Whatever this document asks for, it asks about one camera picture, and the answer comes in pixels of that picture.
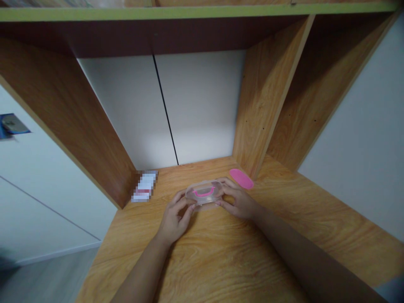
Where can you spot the person's left hand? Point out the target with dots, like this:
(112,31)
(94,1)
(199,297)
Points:
(175,219)

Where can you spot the pink oval lid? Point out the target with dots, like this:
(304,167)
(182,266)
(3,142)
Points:
(241,178)

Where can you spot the person's right hand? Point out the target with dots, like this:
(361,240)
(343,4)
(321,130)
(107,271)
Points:
(240,202)

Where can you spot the wooden desk hutch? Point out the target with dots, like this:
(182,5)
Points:
(189,79)

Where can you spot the white and red packet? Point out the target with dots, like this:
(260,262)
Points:
(144,186)

